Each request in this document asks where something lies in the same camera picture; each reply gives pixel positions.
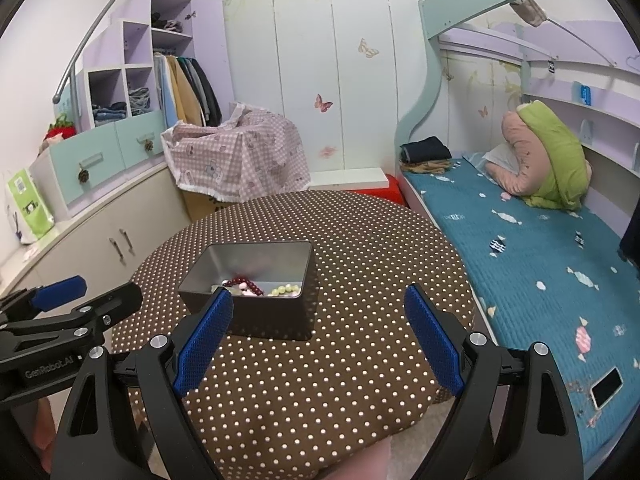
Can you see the folded jeans stack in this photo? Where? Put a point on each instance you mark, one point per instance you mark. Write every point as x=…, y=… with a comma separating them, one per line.
x=140, y=102
x=110, y=112

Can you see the red strawberry plush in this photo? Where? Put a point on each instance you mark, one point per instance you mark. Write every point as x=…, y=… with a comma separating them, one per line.
x=61, y=130

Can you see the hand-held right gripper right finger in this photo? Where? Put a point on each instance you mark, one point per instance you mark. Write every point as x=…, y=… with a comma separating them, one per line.
x=432, y=340

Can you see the white pillow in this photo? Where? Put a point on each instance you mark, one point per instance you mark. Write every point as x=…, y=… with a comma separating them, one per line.
x=500, y=155

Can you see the pink checked cover cloth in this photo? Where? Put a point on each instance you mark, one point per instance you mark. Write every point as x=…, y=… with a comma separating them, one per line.
x=250, y=155

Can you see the grey hanging cloth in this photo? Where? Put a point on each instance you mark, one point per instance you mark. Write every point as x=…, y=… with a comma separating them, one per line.
x=529, y=12

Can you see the blue candy-print bed sheet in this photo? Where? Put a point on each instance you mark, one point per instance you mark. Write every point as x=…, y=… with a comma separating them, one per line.
x=525, y=260

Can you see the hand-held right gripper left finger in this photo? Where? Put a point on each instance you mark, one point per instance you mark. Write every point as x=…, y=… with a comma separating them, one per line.
x=205, y=340

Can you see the small butterfly wall sticker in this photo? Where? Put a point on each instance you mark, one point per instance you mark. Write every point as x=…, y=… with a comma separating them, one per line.
x=483, y=111

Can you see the folded dark clothes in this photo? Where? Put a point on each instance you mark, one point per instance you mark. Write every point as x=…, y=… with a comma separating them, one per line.
x=425, y=149

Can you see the beige butterfly wall sticker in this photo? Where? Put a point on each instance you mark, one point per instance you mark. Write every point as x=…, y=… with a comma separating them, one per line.
x=367, y=49

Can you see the pale pink butterfly sticker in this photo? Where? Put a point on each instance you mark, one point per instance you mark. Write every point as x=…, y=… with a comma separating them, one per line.
x=327, y=151

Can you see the person's left hand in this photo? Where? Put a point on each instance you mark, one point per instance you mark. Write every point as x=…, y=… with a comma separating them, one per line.
x=46, y=425

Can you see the person's leg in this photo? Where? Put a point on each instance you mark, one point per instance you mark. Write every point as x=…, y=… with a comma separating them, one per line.
x=360, y=460

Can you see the cardboard box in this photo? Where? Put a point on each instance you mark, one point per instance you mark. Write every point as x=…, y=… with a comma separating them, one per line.
x=200, y=205

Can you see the smartphone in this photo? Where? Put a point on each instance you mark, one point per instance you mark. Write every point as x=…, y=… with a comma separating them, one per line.
x=606, y=388

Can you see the teal drawer with pinecone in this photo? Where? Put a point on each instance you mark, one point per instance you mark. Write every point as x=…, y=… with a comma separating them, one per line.
x=85, y=165
x=140, y=135

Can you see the pink and green folded quilt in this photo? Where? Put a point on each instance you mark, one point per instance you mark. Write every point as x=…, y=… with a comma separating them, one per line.
x=550, y=160

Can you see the cream curved cabinet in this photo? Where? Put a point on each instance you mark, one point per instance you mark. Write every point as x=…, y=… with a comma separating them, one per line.
x=90, y=240

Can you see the hanging clothes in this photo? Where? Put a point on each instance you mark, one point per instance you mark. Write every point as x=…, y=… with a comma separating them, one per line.
x=192, y=90

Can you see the grey metal tin box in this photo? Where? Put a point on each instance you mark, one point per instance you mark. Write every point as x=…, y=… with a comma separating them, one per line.
x=270, y=320

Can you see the teal and purple bunk bed frame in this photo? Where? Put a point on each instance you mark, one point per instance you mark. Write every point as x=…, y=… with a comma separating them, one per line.
x=435, y=10

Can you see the grey clothes pile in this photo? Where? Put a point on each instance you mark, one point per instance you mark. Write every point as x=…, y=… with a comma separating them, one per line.
x=167, y=24

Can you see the folded brown cloth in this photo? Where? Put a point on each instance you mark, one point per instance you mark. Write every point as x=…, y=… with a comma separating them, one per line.
x=425, y=167

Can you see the small blue holder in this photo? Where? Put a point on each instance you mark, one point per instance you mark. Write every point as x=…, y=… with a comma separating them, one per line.
x=586, y=94

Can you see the grey metal handrail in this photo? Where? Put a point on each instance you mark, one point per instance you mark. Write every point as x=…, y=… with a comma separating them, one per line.
x=80, y=55

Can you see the dark cloth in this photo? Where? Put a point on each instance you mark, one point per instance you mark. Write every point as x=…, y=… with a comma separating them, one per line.
x=631, y=235

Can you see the purple staircase shelf unit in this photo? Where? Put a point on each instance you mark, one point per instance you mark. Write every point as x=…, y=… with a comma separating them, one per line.
x=137, y=10

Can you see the pink butterfly wall sticker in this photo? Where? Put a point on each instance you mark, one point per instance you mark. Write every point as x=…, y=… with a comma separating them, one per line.
x=322, y=104

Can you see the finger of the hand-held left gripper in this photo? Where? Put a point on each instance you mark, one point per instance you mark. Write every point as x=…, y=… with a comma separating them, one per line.
x=122, y=297
x=57, y=292

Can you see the green and white bag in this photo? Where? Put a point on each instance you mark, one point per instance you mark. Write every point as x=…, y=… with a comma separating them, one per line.
x=30, y=205

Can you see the white board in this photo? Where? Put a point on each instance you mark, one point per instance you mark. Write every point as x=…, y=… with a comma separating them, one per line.
x=350, y=179

